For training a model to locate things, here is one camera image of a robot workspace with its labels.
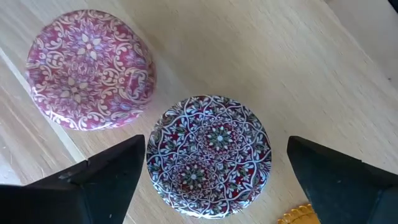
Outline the dark red floral candle tin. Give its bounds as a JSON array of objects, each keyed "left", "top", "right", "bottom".
[{"left": 146, "top": 94, "right": 273, "bottom": 219}]

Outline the amber glass candlestick holder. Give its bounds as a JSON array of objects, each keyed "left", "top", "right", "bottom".
[{"left": 277, "top": 203, "right": 321, "bottom": 224}]

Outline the pink patterned candle tin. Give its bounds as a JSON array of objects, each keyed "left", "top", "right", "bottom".
[{"left": 24, "top": 8, "right": 157, "bottom": 131}]

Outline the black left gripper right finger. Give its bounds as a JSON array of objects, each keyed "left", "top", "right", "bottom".
[{"left": 286, "top": 135, "right": 398, "bottom": 224}]

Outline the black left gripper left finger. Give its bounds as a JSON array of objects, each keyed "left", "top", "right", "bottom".
[{"left": 0, "top": 134, "right": 146, "bottom": 224}]

